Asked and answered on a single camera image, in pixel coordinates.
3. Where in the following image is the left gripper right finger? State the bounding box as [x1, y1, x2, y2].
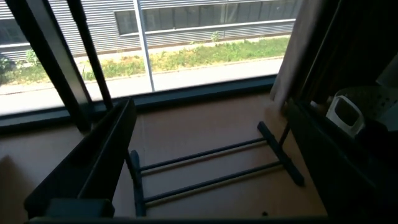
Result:
[287, 99, 398, 218]

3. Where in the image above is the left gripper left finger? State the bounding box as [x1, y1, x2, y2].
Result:
[24, 98, 137, 218]

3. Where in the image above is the black clothes rack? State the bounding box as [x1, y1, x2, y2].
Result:
[67, 0, 305, 218]

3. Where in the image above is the white laundry basket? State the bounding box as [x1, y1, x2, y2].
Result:
[325, 85, 398, 138]

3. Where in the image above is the brown curtain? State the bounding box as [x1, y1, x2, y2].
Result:
[269, 0, 398, 110]

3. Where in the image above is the window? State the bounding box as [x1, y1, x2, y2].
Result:
[0, 0, 304, 136]

